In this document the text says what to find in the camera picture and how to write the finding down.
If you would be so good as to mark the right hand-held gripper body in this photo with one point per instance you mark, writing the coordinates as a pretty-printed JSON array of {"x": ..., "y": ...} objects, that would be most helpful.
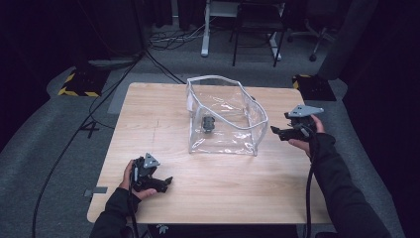
[{"x": 302, "y": 124}]

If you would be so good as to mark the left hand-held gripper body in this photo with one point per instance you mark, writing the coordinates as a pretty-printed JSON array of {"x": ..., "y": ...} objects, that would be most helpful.
[{"x": 145, "y": 170}]

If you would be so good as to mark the clear plastic bag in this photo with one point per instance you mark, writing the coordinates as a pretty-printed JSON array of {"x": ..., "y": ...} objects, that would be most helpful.
[{"x": 228, "y": 115}]

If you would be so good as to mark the white toy car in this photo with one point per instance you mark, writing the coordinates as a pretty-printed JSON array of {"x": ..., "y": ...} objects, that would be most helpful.
[{"x": 208, "y": 124}]

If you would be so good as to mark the person's left hand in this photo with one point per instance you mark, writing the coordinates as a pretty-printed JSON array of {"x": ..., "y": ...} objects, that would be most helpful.
[{"x": 127, "y": 177}]

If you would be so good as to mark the person's right hand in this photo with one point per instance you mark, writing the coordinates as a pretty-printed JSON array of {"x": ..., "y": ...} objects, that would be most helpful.
[{"x": 302, "y": 145}]

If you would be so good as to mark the black yellow striped stand base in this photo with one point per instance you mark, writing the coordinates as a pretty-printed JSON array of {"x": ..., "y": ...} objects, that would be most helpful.
[
  {"x": 84, "y": 82},
  {"x": 313, "y": 87}
]

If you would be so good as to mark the small grey clip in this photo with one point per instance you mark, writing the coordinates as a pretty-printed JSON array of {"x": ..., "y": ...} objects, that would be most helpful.
[{"x": 161, "y": 228}]

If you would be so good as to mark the grey tape strip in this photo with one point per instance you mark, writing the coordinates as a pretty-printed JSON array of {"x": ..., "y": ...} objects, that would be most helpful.
[{"x": 97, "y": 190}]

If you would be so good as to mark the office swivel chair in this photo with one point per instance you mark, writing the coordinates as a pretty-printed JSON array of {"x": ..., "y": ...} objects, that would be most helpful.
[{"x": 317, "y": 34}]

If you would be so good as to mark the black metal chair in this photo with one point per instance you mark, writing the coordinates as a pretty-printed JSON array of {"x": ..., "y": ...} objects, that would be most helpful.
[{"x": 257, "y": 23}]

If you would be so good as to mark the grey flat base plate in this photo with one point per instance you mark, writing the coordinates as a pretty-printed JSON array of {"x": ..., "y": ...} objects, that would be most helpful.
[{"x": 112, "y": 62}]

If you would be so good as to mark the white desk frame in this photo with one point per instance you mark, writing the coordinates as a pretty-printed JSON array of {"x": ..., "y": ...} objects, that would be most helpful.
[{"x": 206, "y": 29}]

